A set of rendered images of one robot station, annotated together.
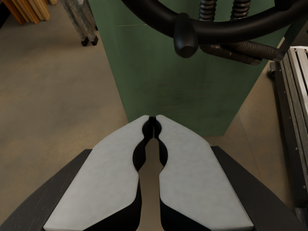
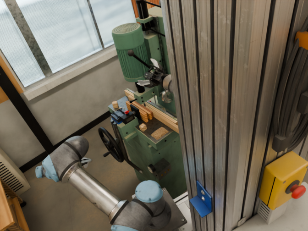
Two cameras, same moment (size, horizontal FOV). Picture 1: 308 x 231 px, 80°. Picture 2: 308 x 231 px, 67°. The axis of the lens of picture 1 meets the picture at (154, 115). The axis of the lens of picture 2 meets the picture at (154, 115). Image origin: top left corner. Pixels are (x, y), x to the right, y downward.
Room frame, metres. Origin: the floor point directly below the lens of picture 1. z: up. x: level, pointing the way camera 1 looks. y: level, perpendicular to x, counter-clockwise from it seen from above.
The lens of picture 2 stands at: (-0.19, -1.24, 1.93)
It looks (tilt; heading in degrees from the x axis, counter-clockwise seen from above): 39 degrees down; 54
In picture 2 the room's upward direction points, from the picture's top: 13 degrees counter-clockwise
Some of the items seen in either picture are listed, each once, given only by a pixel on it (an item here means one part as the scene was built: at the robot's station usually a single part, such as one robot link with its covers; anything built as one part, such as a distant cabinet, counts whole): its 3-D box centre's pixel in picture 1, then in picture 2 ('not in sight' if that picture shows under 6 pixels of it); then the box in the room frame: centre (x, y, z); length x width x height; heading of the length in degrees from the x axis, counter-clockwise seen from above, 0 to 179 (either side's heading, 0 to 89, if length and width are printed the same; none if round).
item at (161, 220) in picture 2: not in sight; (154, 209); (0.08, -0.70, 0.87); 0.15 x 0.15 x 0.10
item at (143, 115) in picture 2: not in sight; (136, 111); (0.48, -0.10, 0.94); 0.23 x 0.02 x 0.07; 86
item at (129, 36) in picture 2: not in sight; (132, 53); (0.55, -0.12, 1.35); 0.18 x 0.18 x 0.31
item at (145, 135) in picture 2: not in sight; (136, 121); (0.44, -0.12, 0.87); 0.61 x 0.30 x 0.06; 86
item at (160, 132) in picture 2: not in sight; (159, 132); (0.45, -0.37, 0.91); 0.10 x 0.07 x 0.02; 176
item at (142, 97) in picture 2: not in sight; (145, 95); (0.57, -0.12, 1.03); 0.14 x 0.07 x 0.09; 176
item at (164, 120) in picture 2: not in sight; (152, 112); (0.55, -0.20, 0.92); 0.60 x 0.02 x 0.04; 86
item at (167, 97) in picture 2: not in sight; (168, 94); (0.67, -0.25, 1.02); 0.12 x 0.03 x 0.12; 176
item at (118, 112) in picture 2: not in sight; (122, 115); (0.36, -0.12, 0.99); 0.13 x 0.11 x 0.06; 86
